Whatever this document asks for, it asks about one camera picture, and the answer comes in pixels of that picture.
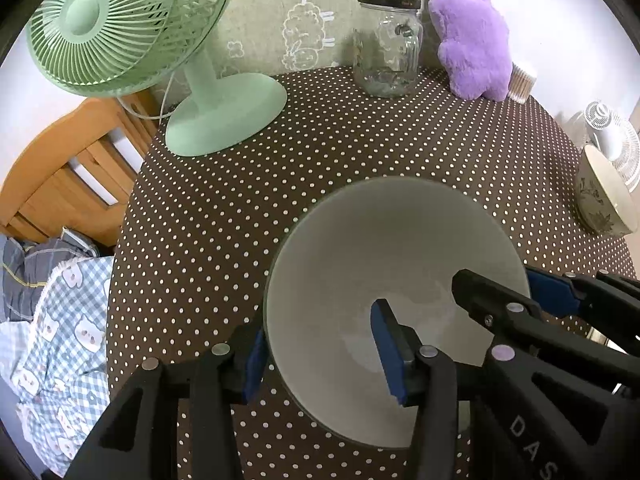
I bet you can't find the grey floral bowl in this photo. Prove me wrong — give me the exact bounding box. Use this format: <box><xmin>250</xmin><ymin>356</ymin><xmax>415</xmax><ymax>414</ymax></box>
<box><xmin>574</xmin><ymin>144</ymin><xmax>639</xmax><ymax>237</ymax></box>
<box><xmin>264</xmin><ymin>177</ymin><xmax>529</xmax><ymax>448</ymax></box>

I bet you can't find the blue checkered cat blanket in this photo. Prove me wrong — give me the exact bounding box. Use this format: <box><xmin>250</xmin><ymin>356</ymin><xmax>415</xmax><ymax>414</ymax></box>
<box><xmin>1</xmin><ymin>257</ymin><xmax>113</xmax><ymax>477</ymax></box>

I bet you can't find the white floor fan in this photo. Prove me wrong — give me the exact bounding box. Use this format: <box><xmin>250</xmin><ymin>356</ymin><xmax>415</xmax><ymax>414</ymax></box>
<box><xmin>565</xmin><ymin>101</ymin><xmax>639</xmax><ymax>192</ymax></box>

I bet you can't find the brown polka dot tablecloth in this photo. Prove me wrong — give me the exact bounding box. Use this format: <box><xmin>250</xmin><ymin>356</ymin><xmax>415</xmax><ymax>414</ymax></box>
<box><xmin>106</xmin><ymin>67</ymin><xmax>637</xmax><ymax>391</ymax></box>

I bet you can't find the grey striped pillow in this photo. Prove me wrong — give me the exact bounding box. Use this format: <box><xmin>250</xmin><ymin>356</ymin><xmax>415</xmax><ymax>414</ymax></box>
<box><xmin>0</xmin><ymin>228</ymin><xmax>100</xmax><ymax>322</ymax></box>

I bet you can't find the cotton swab container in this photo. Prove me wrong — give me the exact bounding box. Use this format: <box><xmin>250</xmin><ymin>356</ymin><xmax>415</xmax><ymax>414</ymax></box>
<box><xmin>508</xmin><ymin>63</ymin><xmax>537</xmax><ymax>104</ymax></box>

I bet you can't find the purple plush toy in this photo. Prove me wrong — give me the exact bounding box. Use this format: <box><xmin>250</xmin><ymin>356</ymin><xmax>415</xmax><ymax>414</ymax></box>
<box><xmin>427</xmin><ymin>0</ymin><xmax>512</xmax><ymax>102</ymax></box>

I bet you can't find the wooden bed headboard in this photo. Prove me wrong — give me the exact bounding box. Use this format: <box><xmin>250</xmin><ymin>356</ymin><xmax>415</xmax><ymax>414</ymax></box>
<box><xmin>1</xmin><ymin>90</ymin><xmax>160</xmax><ymax>247</ymax></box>

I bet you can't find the glass jar black lid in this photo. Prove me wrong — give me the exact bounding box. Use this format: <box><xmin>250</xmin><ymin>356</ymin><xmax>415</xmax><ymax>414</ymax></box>
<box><xmin>352</xmin><ymin>0</ymin><xmax>423</xmax><ymax>98</ymax></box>

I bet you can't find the green patterned board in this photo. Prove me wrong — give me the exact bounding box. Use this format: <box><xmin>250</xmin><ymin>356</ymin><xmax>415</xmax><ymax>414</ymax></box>
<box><xmin>150</xmin><ymin>0</ymin><xmax>436</xmax><ymax>106</ymax></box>

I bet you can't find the green desk fan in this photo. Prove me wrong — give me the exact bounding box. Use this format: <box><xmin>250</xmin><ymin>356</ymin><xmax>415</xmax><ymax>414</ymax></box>
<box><xmin>26</xmin><ymin>0</ymin><xmax>288</xmax><ymax>156</ymax></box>

